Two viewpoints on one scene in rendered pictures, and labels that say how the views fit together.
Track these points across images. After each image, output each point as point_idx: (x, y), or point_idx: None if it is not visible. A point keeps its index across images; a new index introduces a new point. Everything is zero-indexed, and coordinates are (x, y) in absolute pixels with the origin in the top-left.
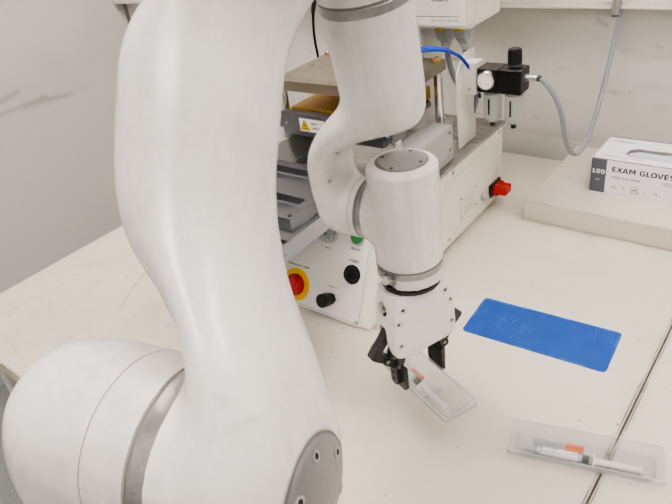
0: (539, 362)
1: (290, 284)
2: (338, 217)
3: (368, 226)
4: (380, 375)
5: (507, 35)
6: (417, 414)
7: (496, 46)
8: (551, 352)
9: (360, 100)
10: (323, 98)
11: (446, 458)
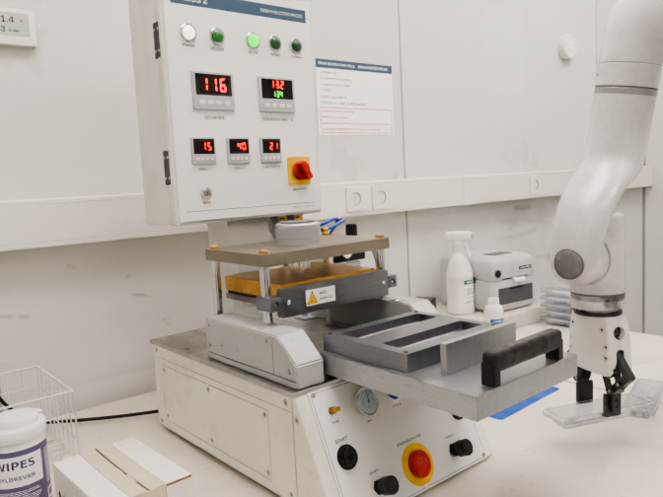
0: (548, 402)
1: (419, 465)
2: (604, 259)
3: (615, 259)
4: (560, 456)
5: (197, 260)
6: (612, 446)
7: (187, 272)
8: (537, 397)
9: (645, 149)
10: (280, 278)
11: (660, 440)
